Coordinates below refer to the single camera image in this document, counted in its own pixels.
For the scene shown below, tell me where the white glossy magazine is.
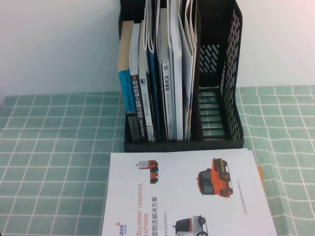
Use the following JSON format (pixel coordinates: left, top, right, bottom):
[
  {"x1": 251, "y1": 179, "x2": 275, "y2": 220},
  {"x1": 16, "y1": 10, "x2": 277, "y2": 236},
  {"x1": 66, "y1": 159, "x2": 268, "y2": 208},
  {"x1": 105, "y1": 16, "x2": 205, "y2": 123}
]
[{"x1": 181, "y1": 0, "x2": 199, "y2": 141}]

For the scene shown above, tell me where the orange book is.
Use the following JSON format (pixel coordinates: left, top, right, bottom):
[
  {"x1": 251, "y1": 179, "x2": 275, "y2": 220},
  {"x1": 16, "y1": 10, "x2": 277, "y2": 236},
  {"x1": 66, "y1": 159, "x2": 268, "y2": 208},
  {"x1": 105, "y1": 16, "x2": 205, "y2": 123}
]
[{"x1": 255, "y1": 165, "x2": 268, "y2": 197}]

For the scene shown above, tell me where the white folded thin brochure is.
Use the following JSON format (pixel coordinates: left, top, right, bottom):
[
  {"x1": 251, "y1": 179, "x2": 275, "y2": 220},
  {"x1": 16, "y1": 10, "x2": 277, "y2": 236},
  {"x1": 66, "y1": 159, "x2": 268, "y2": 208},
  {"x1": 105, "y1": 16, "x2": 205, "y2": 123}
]
[{"x1": 144, "y1": 0, "x2": 158, "y2": 53}]

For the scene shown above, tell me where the black spine robotics book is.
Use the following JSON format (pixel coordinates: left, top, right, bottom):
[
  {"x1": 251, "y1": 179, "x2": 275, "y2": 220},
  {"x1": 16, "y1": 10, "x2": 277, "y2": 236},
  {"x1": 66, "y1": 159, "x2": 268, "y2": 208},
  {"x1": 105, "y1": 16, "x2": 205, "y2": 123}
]
[{"x1": 129, "y1": 23, "x2": 150, "y2": 142}]

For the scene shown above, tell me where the black plastic book holder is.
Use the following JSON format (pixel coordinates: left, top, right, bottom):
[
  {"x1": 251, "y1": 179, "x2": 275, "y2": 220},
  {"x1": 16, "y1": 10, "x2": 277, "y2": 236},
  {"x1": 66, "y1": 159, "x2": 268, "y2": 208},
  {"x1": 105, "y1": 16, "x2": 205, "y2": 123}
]
[{"x1": 118, "y1": 0, "x2": 246, "y2": 152}]

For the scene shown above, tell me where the blue spine book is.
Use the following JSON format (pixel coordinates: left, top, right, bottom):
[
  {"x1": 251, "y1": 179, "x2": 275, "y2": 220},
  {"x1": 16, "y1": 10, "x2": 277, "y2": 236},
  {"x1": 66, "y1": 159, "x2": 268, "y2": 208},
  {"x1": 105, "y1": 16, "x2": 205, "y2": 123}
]
[{"x1": 117, "y1": 20, "x2": 138, "y2": 142}]

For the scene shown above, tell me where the dark blue thin book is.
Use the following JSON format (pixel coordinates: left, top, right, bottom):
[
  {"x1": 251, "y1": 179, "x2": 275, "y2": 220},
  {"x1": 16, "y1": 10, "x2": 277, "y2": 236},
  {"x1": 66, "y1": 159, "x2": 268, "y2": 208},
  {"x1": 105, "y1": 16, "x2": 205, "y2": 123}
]
[{"x1": 146, "y1": 45, "x2": 164, "y2": 143}]

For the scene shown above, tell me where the white spine automotive book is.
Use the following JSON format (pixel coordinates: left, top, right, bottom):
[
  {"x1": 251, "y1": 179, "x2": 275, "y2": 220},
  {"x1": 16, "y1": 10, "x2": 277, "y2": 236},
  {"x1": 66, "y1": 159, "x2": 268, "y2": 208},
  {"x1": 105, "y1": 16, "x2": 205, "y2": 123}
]
[{"x1": 157, "y1": 7, "x2": 178, "y2": 142}]

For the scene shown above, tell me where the green checked tablecloth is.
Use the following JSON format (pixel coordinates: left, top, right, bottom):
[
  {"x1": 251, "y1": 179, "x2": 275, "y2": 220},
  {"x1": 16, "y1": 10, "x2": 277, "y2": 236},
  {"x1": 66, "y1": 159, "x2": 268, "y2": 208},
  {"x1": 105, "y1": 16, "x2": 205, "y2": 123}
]
[{"x1": 0, "y1": 85, "x2": 315, "y2": 236}]

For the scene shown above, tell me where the grey spine thin book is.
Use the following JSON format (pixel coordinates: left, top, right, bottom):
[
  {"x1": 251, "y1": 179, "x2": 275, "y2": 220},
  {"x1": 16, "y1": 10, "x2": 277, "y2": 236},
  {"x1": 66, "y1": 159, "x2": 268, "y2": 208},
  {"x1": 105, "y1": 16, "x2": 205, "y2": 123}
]
[{"x1": 138, "y1": 19, "x2": 156, "y2": 142}]

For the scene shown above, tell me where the white orange logistics brochure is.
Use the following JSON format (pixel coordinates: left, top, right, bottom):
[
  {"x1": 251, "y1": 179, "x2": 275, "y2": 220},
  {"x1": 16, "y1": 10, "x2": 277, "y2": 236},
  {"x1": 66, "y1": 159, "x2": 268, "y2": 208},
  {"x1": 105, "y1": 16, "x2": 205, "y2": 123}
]
[{"x1": 101, "y1": 148, "x2": 278, "y2": 236}]

